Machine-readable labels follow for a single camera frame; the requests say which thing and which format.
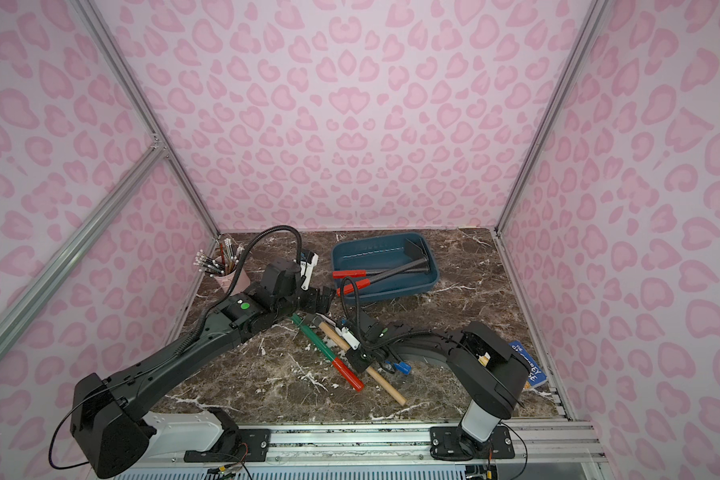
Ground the blue handled metal tool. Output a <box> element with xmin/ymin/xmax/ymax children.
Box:
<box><xmin>313</xmin><ymin>311</ymin><xmax>413</xmax><ymax>376</ymax></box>

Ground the green handled garden tool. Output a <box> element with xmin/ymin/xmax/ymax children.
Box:
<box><xmin>290</xmin><ymin>314</ymin><xmax>365</xmax><ymax>391</ymax></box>

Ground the wooden handled tool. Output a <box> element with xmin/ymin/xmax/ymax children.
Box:
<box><xmin>318</xmin><ymin>322</ymin><xmax>407</xmax><ymax>406</ymax></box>

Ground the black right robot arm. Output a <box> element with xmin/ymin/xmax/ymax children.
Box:
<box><xmin>339</xmin><ymin>312</ymin><xmax>531</xmax><ymax>442</ymax></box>

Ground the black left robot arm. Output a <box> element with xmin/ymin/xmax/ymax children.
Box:
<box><xmin>70</xmin><ymin>258</ymin><xmax>337</xmax><ymax>478</ymax></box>

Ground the teal plastic storage box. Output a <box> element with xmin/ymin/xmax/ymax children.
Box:
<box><xmin>331</xmin><ymin>232</ymin><xmax>440</xmax><ymax>304</ymax></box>

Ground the pink pen cup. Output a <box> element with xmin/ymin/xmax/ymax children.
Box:
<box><xmin>214</xmin><ymin>270</ymin><xmax>251</xmax><ymax>295</ymax></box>

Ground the pens bundle in cup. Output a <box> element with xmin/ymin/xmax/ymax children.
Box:
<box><xmin>193</xmin><ymin>237</ymin><xmax>244</xmax><ymax>277</ymax></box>

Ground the blue printed booklet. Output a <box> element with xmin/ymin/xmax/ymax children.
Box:
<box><xmin>509</xmin><ymin>340</ymin><xmax>548</xmax><ymax>390</ymax></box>

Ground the aluminium front rail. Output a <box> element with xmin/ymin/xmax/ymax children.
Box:
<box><xmin>89</xmin><ymin>419</ymin><xmax>607</xmax><ymax>480</ymax></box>

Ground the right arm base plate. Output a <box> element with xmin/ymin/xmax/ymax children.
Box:
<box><xmin>429</xmin><ymin>424</ymin><xmax>515</xmax><ymax>462</ymax></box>

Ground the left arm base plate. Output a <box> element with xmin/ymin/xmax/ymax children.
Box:
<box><xmin>183</xmin><ymin>428</ymin><xmax>271</xmax><ymax>464</ymax></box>

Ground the left aluminium frame strut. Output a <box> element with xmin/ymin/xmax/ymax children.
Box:
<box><xmin>0</xmin><ymin>141</ymin><xmax>164</xmax><ymax>362</ymax></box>

